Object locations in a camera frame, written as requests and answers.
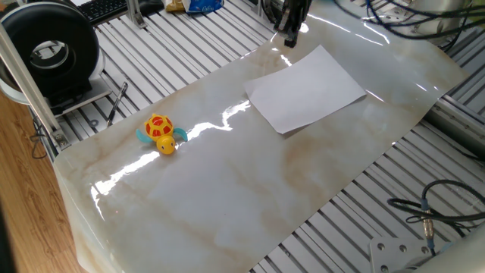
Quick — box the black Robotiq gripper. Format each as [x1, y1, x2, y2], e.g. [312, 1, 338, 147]
[273, 0, 314, 49]

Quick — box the white paper sheet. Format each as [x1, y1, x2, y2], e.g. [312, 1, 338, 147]
[242, 44, 368, 134]

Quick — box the blue snack bag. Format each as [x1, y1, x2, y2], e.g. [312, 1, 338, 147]
[181, 0, 225, 14]

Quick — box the yellow snack bag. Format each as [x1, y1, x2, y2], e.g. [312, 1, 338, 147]
[163, 0, 187, 13]

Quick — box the black computer mouse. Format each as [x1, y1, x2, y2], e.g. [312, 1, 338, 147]
[138, 0, 166, 17]

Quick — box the short aluminium upright profile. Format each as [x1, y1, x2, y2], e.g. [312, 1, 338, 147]
[124, 0, 149, 30]

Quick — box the yellow turtle bath toy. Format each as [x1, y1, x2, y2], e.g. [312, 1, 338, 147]
[136, 113, 189, 155]

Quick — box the glossy marble pattern mat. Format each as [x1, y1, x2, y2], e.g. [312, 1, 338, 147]
[52, 0, 471, 273]

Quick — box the black pen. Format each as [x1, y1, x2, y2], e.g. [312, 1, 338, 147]
[105, 81, 129, 128]

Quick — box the black keyboard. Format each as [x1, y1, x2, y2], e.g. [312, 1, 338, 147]
[77, 0, 130, 27]

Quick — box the blue cable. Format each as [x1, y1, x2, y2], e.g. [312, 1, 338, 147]
[365, 0, 485, 39]

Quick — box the silver cylinder mount with plate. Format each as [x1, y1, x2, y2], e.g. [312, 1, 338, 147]
[380, 0, 474, 45]

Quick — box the aluminium side rail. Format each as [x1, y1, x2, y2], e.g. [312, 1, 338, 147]
[423, 94, 485, 160]

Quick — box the white fan base plate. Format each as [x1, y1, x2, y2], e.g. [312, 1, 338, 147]
[0, 74, 114, 117]

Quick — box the black cable with metal connector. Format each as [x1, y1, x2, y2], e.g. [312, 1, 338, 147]
[386, 179, 485, 255]

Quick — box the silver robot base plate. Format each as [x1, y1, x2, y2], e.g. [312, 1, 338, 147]
[369, 237, 433, 273]

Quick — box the metal corner bracket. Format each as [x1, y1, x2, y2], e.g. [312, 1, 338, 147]
[52, 127, 72, 151]

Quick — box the aluminium frame strut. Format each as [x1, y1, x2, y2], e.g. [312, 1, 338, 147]
[0, 22, 72, 151]

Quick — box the thin black floor cable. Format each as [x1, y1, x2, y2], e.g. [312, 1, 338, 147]
[29, 115, 49, 160]

